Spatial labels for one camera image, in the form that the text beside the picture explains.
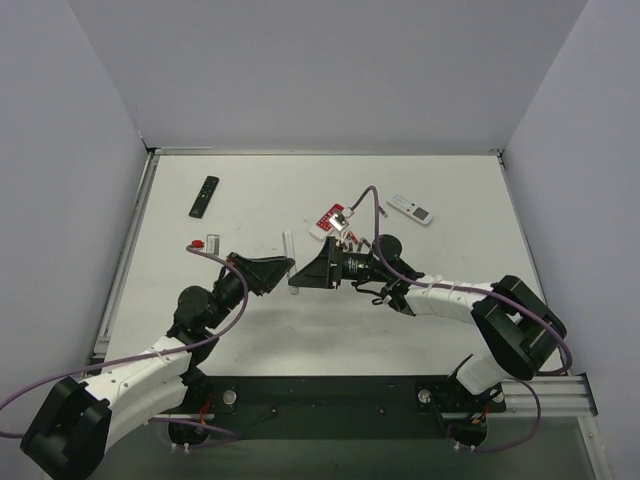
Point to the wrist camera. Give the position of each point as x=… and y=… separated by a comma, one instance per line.
x=212, y=244
x=339, y=220

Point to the red and white remote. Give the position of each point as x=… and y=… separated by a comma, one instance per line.
x=322, y=229

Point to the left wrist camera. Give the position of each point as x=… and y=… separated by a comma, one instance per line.
x=212, y=244

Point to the white remote with orange button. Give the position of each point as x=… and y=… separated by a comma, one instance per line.
x=410, y=209

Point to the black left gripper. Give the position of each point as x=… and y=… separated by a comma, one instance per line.
x=248, y=275

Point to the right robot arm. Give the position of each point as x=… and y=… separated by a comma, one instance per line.
x=519, y=330

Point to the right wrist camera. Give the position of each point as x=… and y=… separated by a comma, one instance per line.
x=339, y=220

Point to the aluminium frame rail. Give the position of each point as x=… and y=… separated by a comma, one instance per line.
x=562, y=396

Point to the black slim remote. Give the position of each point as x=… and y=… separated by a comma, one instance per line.
x=204, y=197

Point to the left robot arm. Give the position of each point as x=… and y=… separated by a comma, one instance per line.
x=80, y=420

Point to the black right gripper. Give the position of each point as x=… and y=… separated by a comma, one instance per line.
x=333, y=265

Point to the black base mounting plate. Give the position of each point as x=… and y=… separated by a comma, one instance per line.
x=406, y=407

